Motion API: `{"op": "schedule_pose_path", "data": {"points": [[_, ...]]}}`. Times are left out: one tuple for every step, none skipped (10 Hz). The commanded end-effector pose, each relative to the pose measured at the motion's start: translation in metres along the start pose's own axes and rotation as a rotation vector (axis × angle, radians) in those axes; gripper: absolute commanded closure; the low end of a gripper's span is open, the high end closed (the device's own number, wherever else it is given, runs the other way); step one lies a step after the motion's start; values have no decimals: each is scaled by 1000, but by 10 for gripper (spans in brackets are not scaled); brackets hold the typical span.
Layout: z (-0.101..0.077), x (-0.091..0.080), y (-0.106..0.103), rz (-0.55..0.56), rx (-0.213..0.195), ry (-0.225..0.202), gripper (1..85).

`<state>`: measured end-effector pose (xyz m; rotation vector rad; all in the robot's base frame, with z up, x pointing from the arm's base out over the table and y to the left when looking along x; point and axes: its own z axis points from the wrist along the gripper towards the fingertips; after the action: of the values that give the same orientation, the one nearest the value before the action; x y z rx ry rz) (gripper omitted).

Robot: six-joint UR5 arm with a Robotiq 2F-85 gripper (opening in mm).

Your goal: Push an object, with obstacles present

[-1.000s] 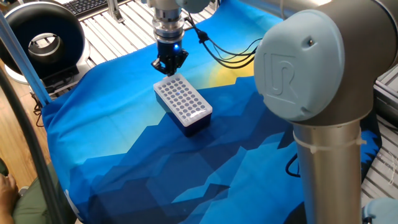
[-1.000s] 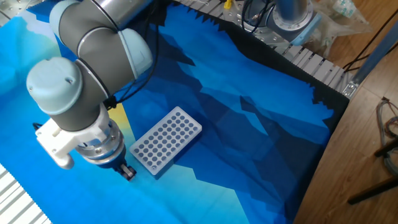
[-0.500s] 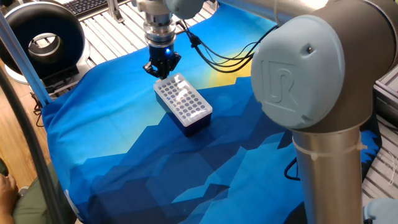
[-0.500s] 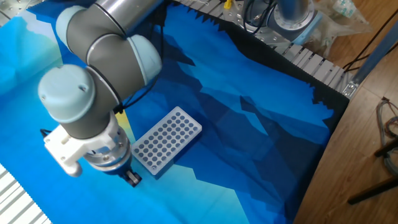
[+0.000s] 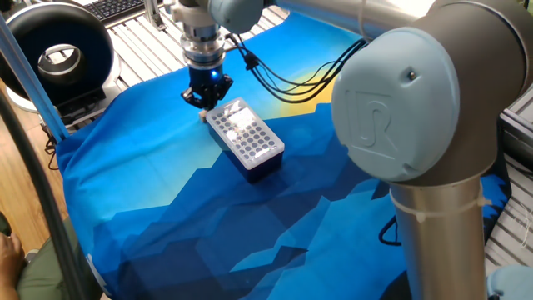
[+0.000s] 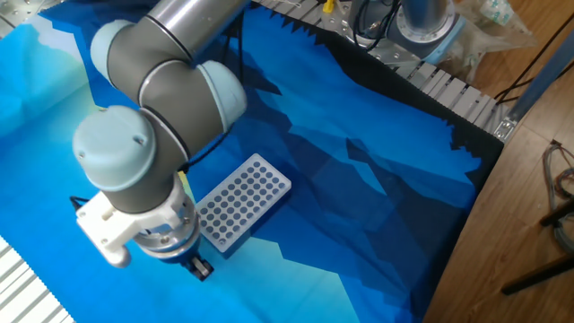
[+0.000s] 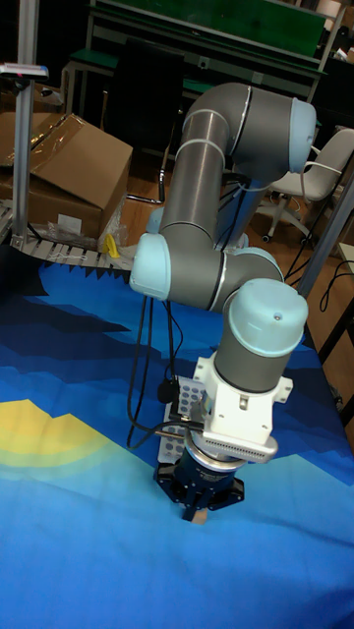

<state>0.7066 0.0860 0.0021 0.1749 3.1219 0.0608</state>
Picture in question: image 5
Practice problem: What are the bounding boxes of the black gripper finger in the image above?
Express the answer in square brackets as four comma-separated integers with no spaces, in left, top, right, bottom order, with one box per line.
[207,75,234,112]
[180,86,207,110]

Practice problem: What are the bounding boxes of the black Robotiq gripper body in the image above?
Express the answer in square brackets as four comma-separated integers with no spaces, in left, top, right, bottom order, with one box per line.
[187,64,228,101]

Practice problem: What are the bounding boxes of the white blue test tube rack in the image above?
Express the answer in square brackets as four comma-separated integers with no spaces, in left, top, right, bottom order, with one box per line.
[205,97,286,184]

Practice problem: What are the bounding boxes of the person's left hand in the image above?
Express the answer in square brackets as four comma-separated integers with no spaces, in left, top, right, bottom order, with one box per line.
[0,232,26,300]

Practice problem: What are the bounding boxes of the silver wrist sensor flange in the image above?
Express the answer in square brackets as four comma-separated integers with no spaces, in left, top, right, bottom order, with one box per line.
[179,22,228,70]

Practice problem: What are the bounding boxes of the blue mountain print cloth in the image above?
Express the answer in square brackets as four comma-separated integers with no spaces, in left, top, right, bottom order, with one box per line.
[55,10,513,300]

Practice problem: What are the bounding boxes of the black stand base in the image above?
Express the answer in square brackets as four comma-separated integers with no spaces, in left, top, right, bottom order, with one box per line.
[56,87,108,126]

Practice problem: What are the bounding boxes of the black computer keyboard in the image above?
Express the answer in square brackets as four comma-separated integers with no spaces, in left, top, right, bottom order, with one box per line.
[82,0,163,24]

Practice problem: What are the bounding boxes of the white zip tie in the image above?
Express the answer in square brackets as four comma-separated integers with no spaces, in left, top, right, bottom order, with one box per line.
[389,182,492,224]
[356,0,371,43]

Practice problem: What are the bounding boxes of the green trousers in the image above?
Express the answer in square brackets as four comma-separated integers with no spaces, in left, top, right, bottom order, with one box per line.
[16,216,103,300]

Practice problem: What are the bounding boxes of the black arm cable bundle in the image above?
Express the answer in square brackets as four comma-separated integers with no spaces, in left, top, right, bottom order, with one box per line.
[224,32,370,105]

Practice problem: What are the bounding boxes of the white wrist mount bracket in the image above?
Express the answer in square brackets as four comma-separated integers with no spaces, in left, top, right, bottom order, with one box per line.
[171,0,220,27]

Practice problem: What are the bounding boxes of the silver metal post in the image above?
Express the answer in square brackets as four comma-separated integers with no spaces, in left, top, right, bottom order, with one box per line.
[143,0,167,33]

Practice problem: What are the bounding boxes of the aluminium frame bar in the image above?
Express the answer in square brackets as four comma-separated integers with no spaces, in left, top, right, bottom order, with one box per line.
[0,14,70,143]

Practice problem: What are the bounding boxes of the thick black hose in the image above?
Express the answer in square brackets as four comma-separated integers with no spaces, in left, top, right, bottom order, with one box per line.
[0,89,91,300]

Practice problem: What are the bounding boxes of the black base cable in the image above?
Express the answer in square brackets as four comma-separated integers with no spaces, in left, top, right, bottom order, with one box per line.
[377,214,403,247]

